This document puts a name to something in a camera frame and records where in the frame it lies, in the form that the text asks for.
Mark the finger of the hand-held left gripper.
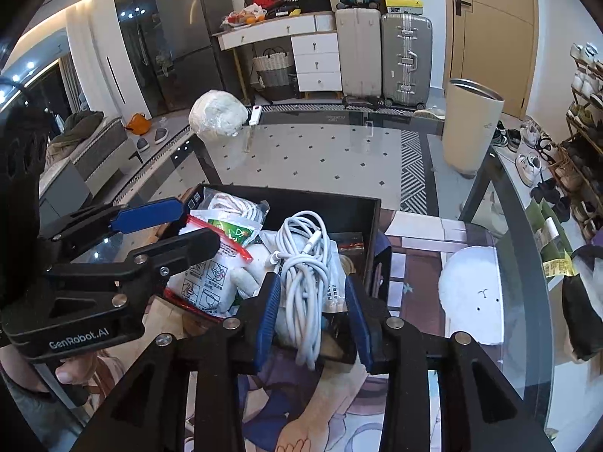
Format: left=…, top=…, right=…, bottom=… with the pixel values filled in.
left=38, top=199, right=185, bottom=257
left=41, top=229, right=222, bottom=303

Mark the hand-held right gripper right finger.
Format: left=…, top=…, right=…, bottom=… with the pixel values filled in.
left=344, top=274, right=557, bottom=452

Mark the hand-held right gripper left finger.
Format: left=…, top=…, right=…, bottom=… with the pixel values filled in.
left=70, top=272, right=283, bottom=452

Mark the red-edged white packet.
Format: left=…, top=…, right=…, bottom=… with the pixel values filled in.
left=165, top=214, right=255, bottom=318

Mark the bag of white shoelaces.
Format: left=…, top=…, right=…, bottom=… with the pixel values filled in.
left=195, top=189, right=271, bottom=227

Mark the white charging cable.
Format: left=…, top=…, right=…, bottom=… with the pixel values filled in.
left=268, top=211, right=333, bottom=370

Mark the black cardboard box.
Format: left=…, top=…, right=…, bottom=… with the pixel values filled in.
left=160, top=183, right=393, bottom=365

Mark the person's left hand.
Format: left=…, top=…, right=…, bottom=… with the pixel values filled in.
left=54, top=353, right=102, bottom=387

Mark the white printed packet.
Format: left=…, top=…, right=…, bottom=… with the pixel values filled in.
left=325, top=240, right=352, bottom=314

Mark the green label packet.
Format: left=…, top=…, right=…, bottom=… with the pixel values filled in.
left=207, top=217, right=262, bottom=250

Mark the sofa with clothes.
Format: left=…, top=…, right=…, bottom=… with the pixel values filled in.
left=40, top=110, right=128, bottom=199

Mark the white wrapped bundle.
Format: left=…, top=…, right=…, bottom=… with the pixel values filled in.
left=188, top=89, right=249, bottom=142

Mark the dark glass cabinet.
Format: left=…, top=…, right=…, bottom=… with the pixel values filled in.
left=110, top=0, right=165, bottom=118

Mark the grey fridge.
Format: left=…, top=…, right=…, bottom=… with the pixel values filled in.
left=155, top=0, right=243, bottom=114

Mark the woven basket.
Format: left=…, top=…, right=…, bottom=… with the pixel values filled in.
left=252, top=49, right=295, bottom=99

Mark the green paper bag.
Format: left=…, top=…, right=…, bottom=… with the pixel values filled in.
left=525, top=198, right=580, bottom=278

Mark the bag of oranges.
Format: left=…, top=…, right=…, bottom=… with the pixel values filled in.
left=223, top=4, right=265, bottom=26

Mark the black and white bag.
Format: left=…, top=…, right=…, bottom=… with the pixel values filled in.
left=560, top=245, right=603, bottom=363

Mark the cream cylindrical bin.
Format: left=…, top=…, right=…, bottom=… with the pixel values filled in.
left=443, top=78, right=505, bottom=175

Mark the white desk with drawers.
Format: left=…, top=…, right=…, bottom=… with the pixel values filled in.
left=212, top=12, right=342, bottom=104

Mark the pile of loose shoes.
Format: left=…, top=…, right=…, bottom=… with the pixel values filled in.
left=490, top=120, right=573, bottom=212

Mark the beige suitcase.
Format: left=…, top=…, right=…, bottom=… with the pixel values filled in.
left=334, top=7, right=383, bottom=99

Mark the silver suitcase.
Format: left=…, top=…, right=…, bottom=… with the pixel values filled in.
left=381, top=13, right=433, bottom=108

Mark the shoe rack with shoes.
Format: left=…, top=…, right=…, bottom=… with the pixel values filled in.
left=549, top=42, right=603, bottom=246

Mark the wooden door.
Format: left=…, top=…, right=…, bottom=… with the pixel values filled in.
left=447, top=0, right=540, bottom=118

